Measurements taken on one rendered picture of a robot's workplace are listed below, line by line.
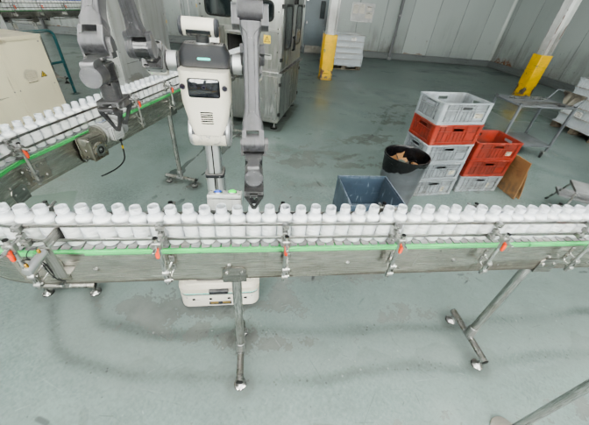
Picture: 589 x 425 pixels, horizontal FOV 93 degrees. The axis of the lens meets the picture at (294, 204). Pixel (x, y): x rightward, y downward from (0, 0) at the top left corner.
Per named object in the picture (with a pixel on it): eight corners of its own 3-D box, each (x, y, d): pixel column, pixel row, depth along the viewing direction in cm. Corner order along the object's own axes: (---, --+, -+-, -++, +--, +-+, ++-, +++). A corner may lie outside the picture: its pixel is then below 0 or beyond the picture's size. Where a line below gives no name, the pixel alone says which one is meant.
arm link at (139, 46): (154, 42, 120) (141, 42, 119) (145, 31, 110) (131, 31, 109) (156, 65, 121) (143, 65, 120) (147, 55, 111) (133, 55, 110)
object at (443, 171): (413, 181, 319) (420, 164, 305) (395, 164, 350) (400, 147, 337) (457, 179, 332) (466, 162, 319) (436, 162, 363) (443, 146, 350)
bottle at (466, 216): (463, 242, 122) (481, 213, 112) (449, 239, 122) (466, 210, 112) (458, 233, 127) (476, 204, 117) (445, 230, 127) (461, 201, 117)
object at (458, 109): (436, 125, 279) (444, 102, 265) (413, 111, 310) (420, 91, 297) (485, 124, 293) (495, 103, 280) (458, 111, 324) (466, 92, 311)
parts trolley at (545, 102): (491, 158, 446) (527, 94, 387) (470, 143, 490) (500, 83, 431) (548, 159, 460) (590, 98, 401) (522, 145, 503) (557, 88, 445)
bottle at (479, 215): (457, 230, 128) (473, 201, 119) (470, 232, 128) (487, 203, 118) (460, 238, 124) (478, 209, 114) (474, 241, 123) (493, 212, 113)
